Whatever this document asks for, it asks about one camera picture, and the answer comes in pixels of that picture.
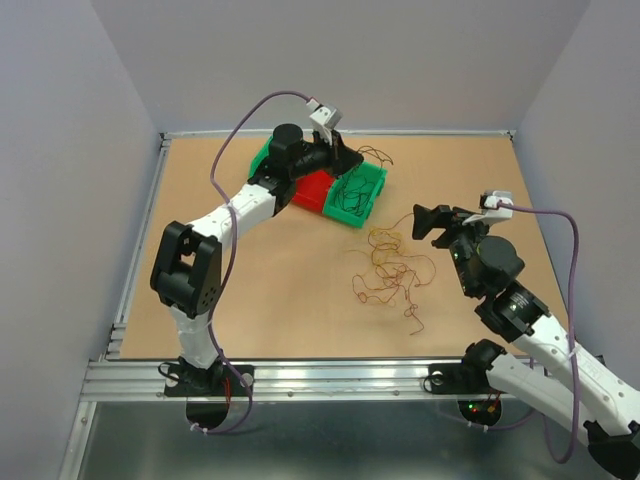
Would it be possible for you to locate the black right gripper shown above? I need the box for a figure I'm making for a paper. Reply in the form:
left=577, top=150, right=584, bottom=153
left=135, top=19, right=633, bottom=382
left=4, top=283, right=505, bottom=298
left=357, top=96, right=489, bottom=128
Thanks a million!
left=413, top=201, right=497, bottom=296

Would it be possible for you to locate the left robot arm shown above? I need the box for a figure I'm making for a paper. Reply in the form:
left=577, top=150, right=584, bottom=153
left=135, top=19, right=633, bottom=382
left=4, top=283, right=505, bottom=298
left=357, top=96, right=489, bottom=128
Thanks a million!
left=150, top=124, right=363, bottom=394

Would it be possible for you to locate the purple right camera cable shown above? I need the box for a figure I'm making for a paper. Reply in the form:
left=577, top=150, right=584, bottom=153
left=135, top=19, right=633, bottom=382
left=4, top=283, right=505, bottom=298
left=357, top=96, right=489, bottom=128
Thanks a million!
left=464, top=202, right=582, bottom=465

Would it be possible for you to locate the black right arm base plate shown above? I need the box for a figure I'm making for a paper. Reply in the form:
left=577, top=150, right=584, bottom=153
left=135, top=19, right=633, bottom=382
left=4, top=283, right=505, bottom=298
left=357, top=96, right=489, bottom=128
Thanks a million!
left=422, top=363, right=498, bottom=395

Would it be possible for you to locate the aluminium front rail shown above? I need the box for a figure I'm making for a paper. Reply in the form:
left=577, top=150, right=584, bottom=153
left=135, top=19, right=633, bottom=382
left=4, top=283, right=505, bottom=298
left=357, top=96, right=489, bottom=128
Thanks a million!
left=82, top=355, right=616, bottom=404

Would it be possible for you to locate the green far bin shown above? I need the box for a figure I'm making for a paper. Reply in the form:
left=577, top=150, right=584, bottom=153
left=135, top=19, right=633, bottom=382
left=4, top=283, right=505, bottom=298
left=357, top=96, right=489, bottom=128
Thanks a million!
left=247, top=138, right=274, bottom=184

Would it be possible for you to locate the purple camera cable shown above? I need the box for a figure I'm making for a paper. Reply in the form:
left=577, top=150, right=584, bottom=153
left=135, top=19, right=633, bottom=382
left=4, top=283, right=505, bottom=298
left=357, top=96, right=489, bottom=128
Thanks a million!
left=187, top=90, right=319, bottom=436
left=464, top=202, right=582, bottom=465

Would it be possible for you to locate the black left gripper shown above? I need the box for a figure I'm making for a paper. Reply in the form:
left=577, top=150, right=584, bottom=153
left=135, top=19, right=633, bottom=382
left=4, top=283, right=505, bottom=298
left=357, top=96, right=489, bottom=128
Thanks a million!
left=289, top=126, right=362, bottom=180

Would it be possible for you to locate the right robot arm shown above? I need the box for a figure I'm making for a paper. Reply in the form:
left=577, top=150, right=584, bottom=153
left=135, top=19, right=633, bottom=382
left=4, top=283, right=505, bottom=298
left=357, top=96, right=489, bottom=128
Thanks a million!
left=412, top=193, right=639, bottom=479

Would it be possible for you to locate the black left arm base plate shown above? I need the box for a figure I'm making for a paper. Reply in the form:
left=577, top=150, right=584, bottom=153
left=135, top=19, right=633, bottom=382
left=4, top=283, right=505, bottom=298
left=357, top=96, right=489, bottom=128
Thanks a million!
left=157, top=361, right=247, bottom=399

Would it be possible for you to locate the red middle bin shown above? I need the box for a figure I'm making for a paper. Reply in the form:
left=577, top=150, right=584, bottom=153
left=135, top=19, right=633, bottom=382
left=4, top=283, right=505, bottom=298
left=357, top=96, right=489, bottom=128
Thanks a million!
left=292, top=171, right=334, bottom=213

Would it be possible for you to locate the green bin near cables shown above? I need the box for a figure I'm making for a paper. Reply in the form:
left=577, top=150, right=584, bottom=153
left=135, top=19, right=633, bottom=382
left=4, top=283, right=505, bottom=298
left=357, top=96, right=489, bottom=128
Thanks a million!
left=322, top=162, right=387, bottom=228

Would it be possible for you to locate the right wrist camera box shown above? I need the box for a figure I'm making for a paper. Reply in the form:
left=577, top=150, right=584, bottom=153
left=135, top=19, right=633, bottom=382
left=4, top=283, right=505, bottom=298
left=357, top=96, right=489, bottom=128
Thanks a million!
left=462, top=190, right=514, bottom=227

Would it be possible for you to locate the red yellow cable pile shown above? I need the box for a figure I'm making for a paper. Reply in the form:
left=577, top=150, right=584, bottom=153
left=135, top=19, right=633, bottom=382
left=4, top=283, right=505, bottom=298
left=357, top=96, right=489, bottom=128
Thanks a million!
left=344, top=212, right=439, bottom=336

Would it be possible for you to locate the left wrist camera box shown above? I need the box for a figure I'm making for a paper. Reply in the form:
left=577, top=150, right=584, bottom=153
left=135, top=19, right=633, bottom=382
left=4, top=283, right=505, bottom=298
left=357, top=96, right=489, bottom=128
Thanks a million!
left=306, top=97, right=343, bottom=132

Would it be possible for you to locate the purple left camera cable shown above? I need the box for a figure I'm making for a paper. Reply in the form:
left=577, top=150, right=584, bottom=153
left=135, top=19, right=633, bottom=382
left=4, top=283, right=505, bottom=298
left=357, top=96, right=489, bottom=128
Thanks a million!
left=187, top=90, right=319, bottom=436

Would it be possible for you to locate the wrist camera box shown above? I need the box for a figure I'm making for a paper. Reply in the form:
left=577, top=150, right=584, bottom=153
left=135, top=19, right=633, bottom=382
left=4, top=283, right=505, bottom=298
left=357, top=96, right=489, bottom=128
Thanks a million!
left=462, top=190, right=514, bottom=227
left=306, top=97, right=343, bottom=132

